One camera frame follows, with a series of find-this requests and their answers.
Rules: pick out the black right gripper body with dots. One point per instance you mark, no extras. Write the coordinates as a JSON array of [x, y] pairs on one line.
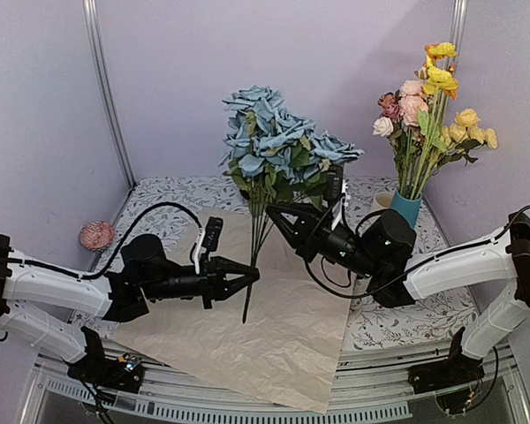
[[359, 262]]

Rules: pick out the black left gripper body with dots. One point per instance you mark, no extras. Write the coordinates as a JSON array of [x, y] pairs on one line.
[[163, 290]]

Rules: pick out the teal vase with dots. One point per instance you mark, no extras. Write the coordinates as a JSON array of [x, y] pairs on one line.
[[407, 208]]

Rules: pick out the cream wrapping paper sheet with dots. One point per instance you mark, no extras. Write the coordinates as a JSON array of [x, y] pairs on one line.
[[282, 346]]

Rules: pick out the white and mauve rose stem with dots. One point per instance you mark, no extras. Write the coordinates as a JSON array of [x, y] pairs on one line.
[[390, 125]]

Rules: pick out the yellow rose stem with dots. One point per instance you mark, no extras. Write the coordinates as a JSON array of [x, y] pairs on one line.
[[461, 138]]

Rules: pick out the yellow poppy stem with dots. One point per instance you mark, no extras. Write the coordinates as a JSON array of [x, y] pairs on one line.
[[431, 127]]

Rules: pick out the orange poppy stem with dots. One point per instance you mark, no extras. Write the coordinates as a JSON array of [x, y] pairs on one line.
[[437, 76]]

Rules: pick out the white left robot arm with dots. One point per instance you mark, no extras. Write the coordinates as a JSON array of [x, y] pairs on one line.
[[29, 290]]

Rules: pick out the cream mug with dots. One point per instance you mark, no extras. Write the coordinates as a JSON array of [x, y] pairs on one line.
[[383, 199]]

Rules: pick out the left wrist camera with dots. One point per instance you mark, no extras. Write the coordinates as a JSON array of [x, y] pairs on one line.
[[207, 239]]

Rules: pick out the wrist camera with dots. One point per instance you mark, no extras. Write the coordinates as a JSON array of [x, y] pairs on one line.
[[207, 239], [336, 195]]

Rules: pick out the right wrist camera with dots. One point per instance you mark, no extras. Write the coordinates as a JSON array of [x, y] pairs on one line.
[[336, 195]]

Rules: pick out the aluminium table front rail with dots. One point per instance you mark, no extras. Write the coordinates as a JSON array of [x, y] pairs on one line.
[[369, 387]]

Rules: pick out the right aluminium frame post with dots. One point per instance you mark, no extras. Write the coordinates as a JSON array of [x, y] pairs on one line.
[[456, 31]]

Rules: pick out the aluminium frame post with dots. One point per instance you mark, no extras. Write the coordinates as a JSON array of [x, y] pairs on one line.
[[456, 31], [94, 36]]

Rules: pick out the left aluminium frame post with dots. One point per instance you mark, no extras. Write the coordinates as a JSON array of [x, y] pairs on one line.
[[94, 36]]

